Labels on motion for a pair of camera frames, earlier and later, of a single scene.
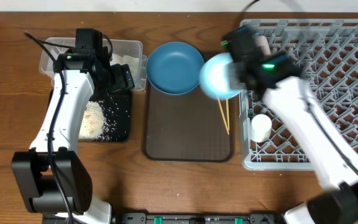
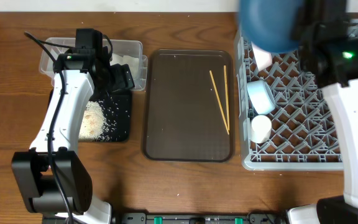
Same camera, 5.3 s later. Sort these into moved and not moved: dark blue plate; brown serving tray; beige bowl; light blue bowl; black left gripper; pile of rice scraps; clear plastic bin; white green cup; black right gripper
Moved: black right gripper; dark blue plate; light blue bowl; beige bowl
Not moved: brown serving tray; white green cup; black left gripper; pile of rice scraps; clear plastic bin
